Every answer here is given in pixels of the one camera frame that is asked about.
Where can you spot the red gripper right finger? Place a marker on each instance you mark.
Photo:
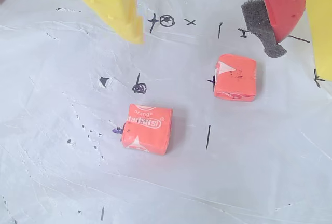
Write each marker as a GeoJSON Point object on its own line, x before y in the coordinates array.
{"type": "Point", "coordinates": [285, 1]}

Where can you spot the orange candy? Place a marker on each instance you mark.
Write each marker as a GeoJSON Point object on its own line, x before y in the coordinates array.
{"type": "Point", "coordinates": [234, 78]}
{"type": "Point", "coordinates": [147, 133]}

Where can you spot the yellow three-compartment box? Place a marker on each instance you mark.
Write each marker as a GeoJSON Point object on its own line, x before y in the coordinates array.
{"type": "Point", "coordinates": [321, 27]}

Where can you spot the white plastic table cover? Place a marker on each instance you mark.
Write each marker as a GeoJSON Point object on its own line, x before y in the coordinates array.
{"type": "Point", "coordinates": [77, 177]}

